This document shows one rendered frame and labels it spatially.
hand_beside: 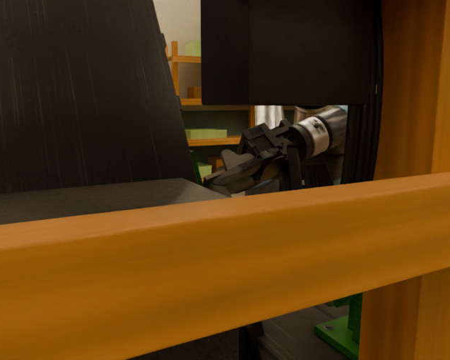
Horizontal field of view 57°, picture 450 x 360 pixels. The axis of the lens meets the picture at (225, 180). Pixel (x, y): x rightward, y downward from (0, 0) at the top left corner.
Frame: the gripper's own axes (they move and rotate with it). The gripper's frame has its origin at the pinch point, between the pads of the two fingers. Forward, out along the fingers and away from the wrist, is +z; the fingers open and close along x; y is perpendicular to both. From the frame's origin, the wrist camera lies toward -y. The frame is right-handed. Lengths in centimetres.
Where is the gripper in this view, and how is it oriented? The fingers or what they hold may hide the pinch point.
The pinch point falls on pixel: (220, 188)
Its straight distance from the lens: 73.4
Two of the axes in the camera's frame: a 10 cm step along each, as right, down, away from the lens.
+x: 1.6, -5.3, -8.3
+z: -8.4, 3.8, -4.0
